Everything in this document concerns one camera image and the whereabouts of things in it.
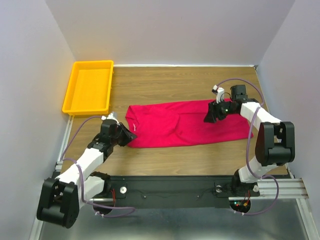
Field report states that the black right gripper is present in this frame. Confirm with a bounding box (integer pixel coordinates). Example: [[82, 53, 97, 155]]
[[202, 97, 237, 123]]

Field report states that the pink t shirt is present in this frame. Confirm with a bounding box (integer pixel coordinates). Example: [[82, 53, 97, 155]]
[[125, 100, 250, 148]]

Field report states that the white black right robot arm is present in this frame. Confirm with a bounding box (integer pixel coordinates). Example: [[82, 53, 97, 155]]
[[204, 84, 295, 195]]

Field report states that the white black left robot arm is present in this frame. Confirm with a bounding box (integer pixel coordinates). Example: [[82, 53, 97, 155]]
[[36, 118, 137, 229]]

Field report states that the yellow plastic tray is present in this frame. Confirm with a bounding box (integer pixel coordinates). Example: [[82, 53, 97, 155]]
[[62, 60, 114, 116]]

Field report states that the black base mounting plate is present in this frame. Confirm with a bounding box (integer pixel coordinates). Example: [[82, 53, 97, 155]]
[[94, 175, 260, 209]]

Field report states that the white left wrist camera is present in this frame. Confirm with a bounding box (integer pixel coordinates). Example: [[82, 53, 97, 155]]
[[100, 111, 119, 124]]

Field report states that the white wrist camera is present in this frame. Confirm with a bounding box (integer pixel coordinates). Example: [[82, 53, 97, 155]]
[[211, 85, 225, 104], [100, 111, 119, 124]]

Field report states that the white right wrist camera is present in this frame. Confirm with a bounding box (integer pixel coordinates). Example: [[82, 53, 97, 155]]
[[211, 85, 225, 104]]

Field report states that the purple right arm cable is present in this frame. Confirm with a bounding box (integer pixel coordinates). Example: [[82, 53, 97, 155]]
[[217, 78, 280, 217]]

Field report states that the aluminium frame rail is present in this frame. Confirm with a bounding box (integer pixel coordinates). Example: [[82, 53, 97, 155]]
[[28, 115, 313, 240]]

